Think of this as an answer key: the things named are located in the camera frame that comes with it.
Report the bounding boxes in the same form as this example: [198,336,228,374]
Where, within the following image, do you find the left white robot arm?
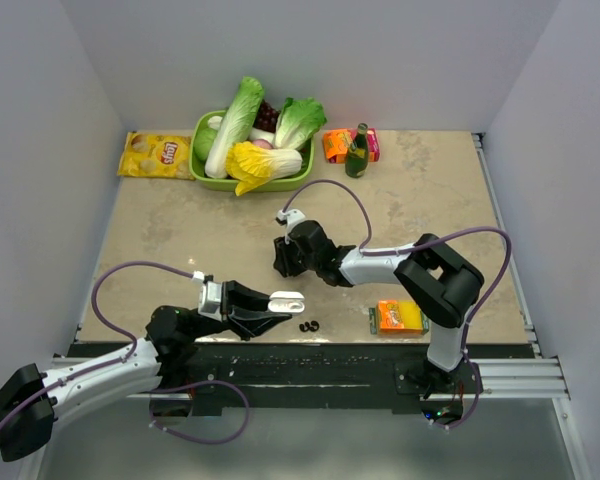
[0,279,305,462]

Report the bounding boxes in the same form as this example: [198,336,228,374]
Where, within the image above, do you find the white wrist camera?
[192,271,227,322]
[275,208,307,239]

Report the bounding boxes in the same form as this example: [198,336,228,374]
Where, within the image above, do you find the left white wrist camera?
[192,271,227,322]

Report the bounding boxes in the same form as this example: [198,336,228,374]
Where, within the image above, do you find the green glass bottle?
[345,123,369,178]

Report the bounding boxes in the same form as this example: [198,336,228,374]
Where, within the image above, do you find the aluminium rail right edge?
[470,131,538,344]

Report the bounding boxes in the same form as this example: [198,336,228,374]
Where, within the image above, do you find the orange snack box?
[322,129,355,164]

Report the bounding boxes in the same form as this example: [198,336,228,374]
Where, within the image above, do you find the white earbud charging case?
[267,291,305,315]

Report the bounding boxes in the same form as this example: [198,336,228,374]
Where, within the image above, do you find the green round cabbage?
[192,127,217,162]

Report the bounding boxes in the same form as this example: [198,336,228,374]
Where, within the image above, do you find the green lettuce leaf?
[273,97,327,150]

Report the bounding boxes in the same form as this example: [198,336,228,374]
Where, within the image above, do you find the aluminium front rail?
[49,355,574,401]

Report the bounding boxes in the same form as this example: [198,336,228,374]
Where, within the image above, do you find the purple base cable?
[427,392,484,431]
[148,374,252,444]

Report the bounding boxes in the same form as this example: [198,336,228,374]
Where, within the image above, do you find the yellow napa cabbage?
[226,142,303,196]

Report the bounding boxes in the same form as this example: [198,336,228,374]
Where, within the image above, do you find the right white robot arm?
[274,214,484,393]

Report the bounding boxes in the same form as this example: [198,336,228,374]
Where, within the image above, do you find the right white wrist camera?
[275,208,307,239]

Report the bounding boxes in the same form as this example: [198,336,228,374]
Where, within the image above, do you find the green plastic basket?
[188,109,316,193]

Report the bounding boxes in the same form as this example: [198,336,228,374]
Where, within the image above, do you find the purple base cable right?
[427,392,484,431]

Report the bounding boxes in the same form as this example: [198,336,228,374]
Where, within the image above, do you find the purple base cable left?
[148,374,252,444]

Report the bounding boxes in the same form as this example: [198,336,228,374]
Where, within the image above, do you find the yellow Lays chips bag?
[117,132,194,180]

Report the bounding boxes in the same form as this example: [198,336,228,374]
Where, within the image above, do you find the tall green napa cabbage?
[205,76,265,179]

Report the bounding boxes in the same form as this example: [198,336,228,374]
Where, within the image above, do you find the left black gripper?
[185,280,292,341]

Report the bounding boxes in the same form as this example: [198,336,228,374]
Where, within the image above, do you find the pink snack box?
[367,128,380,162]

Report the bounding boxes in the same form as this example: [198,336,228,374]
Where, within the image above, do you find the orange sponge pack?
[368,300,429,337]

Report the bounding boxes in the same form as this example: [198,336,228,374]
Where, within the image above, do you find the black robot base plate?
[69,339,481,419]

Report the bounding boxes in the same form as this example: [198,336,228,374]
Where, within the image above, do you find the dark red grapes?
[253,100,280,133]

